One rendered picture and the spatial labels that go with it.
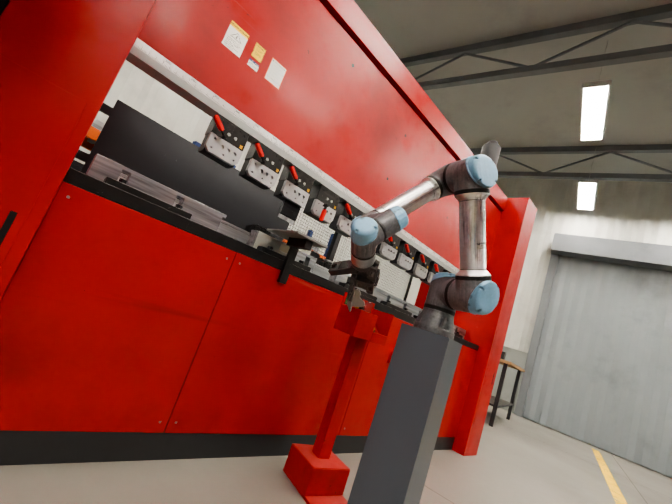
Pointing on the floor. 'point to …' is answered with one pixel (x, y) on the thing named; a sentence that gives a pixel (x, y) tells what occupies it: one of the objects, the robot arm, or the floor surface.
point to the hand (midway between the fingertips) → (355, 294)
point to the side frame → (514, 240)
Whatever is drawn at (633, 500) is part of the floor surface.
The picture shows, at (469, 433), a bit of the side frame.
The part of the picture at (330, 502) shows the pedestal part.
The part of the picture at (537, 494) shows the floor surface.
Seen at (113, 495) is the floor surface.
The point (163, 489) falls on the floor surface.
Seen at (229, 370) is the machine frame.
